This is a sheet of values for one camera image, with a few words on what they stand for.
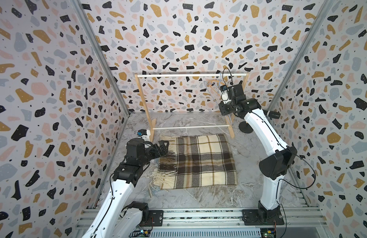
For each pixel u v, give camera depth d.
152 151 0.66
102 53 0.87
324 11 0.72
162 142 0.67
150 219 0.72
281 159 0.49
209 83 1.01
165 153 0.67
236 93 0.63
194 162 0.90
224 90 0.72
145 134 0.66
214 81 1.04
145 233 0.71
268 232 0.72
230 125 1.13
